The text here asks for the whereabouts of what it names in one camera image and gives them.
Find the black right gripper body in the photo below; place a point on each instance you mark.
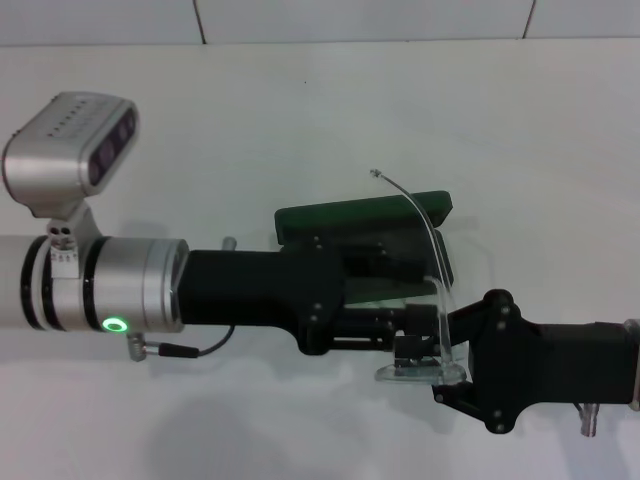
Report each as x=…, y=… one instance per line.
x=550, y=360

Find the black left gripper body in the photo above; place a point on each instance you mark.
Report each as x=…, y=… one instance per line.
x=250, y=290

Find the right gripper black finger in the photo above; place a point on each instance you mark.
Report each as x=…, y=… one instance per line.
x=422, y=320
x=410, y=350

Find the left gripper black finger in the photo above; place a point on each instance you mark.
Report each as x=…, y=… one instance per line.
x=370, y=325
x=365, y=270

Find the clear white glasses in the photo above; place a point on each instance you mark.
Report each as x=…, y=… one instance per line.
x=410, y=375

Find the green glasses case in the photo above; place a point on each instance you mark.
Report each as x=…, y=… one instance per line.
x=350, y=215

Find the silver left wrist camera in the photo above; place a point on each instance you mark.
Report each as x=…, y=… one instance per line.
x=50, y=160

